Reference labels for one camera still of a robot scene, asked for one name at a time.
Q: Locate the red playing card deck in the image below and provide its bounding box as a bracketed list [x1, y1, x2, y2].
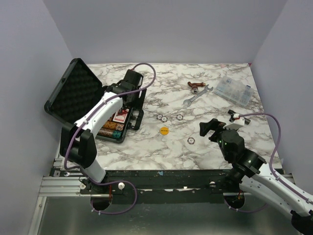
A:
[113, 111, 128, 123]

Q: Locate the brown bottom chip row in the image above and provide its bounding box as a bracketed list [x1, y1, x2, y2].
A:
[97, 128, 122, 140]

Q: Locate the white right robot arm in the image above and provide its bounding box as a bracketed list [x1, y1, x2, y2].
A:
[200, 118, 313, 235]

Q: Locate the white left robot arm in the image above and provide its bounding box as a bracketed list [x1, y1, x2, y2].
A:
[60, 69, 152, 193]

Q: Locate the yellow big blind button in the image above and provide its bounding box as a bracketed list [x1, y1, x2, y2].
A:
[159, 127, 169, 136]

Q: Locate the clear plastic screw organizer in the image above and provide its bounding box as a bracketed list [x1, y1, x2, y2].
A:
[214, 76, 254, 107]

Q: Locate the black T-shaped pipe fitting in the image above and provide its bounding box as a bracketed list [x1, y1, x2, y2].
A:
[228, 109, 251, 125]

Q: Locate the silver open-end wrench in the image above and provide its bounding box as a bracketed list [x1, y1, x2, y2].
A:
[183, 85, 213, 107]

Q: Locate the orange chip row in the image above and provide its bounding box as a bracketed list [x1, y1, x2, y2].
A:
[101, 121, 124, 131]

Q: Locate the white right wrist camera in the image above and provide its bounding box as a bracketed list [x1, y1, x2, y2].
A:
[224, 113, 245, 131]

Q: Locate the poker chip near deck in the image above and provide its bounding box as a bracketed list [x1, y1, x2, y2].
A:
[187, 137, 195, 144]

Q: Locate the brown faucet tap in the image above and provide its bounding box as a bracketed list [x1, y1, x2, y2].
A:
[187, 82, 206, 94]

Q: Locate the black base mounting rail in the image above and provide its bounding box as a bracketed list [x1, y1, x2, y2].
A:
[80, 170, 245, 208]

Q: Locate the black poker set case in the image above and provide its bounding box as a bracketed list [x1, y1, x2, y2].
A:
[44, 58, 143, 143]

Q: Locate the aluminium frame rail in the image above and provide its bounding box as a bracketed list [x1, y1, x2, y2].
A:
[38, 175, 91, 197]

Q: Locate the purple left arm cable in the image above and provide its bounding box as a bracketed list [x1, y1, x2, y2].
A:
[64, 63, 157, 215]

